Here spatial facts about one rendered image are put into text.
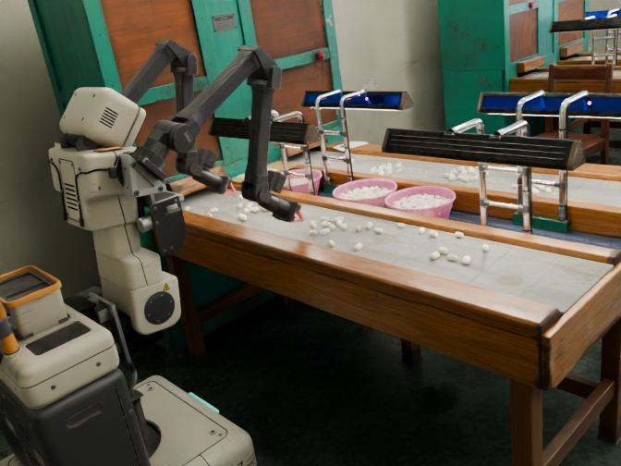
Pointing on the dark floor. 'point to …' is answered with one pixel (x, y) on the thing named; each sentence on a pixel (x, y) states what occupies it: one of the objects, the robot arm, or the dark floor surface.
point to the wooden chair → (591, 143)
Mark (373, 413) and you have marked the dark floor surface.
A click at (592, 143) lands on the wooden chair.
